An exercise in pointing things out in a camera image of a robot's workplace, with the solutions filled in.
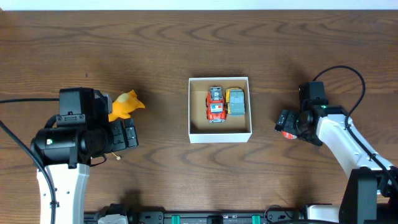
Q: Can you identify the red ball toy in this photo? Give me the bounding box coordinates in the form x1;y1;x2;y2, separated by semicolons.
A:
282;131;297;139

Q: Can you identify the yellow grey toy truck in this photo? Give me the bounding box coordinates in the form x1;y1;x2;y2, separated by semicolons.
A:
226;87;246;116

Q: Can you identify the red toy fire truck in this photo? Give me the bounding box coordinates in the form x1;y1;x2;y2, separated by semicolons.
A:
206;86;226;123

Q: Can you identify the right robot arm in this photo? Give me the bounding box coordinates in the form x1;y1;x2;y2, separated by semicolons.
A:
275;105;397;223

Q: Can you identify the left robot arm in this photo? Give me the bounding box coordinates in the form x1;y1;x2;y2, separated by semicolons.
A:
31;118;139;223

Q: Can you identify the cream pellet drum toy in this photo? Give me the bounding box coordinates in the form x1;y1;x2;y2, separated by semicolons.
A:
108;152;121;161

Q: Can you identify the orange rubber animal toy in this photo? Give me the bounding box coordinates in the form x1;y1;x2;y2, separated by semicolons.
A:
108;90;146;122

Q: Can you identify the white cardboard box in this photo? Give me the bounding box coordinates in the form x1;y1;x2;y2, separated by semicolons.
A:
188;77;252;143

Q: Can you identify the black mounting rail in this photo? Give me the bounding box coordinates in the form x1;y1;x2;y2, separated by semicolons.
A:
83;204;307;224

